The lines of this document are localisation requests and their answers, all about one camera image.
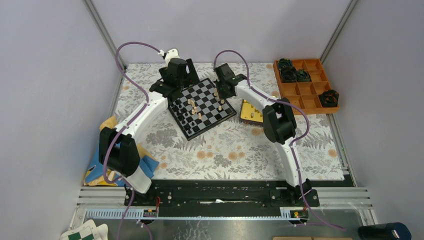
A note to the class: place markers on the rolled dark floral tie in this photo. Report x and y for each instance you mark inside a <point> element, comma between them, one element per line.
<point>288,74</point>

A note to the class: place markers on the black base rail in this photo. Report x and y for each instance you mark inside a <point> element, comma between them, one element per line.
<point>222,198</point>

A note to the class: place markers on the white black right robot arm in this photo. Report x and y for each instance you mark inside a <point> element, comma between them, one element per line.
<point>278,122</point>

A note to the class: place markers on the rolled blue floral tie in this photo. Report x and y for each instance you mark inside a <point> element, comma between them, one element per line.
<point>284,63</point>

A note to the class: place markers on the rolled black orange tie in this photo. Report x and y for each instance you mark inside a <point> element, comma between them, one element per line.
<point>329,98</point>

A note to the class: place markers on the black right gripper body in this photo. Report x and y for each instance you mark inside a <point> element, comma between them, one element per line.
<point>222,94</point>

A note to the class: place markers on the blue yellow cloth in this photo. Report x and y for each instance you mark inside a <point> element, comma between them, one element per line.
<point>94,173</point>

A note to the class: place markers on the rolled green floral tie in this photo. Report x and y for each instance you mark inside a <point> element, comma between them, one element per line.
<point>303,76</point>

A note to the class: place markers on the green white checker card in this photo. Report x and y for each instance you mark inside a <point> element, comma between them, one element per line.
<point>87,231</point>

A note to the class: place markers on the orange wooden divider tray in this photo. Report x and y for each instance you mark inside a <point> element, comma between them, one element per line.
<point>305,95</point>

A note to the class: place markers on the black grey chess board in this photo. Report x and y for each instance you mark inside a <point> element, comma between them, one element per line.
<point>213,111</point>

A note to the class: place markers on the gold tin box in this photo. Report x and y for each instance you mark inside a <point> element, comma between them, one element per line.
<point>249,115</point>

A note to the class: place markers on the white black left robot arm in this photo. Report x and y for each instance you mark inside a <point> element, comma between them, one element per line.
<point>118,145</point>

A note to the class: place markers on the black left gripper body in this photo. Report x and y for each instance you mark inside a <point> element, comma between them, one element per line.
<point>183,81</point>

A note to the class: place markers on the dark blue cylinder bottle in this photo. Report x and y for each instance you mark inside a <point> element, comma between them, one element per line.
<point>385,231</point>

